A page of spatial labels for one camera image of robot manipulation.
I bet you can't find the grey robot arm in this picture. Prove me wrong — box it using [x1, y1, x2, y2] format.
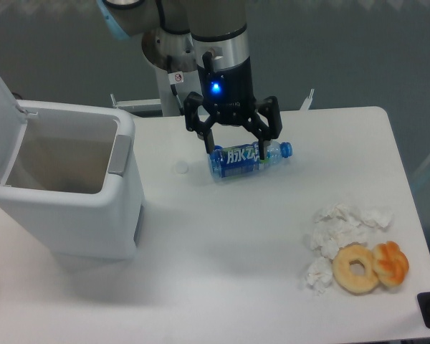
[97, 1, 282, 158]

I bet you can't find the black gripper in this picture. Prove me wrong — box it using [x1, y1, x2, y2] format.
[183, 57, 282, 160]

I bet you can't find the blue plastic bottle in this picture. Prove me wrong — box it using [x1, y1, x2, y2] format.
[208, 141, 293, 178]

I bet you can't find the ring donut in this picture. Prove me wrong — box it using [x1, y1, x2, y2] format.
[332, 244, 379, 294]

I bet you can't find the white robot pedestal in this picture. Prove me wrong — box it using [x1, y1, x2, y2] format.
[109, 29, 205, 118]

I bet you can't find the orange twisted bread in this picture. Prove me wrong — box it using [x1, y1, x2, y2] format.
[372, 241, 409, 288]

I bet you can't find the white trash bin lid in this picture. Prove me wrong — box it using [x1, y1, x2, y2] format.
[0, 77, 27, 184]

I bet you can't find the small crumpled white tissue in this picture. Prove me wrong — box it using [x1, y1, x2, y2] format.
[305, 257, 333, 295]

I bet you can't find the white trash bin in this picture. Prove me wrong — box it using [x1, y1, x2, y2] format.
[0, 100, 144, 259]

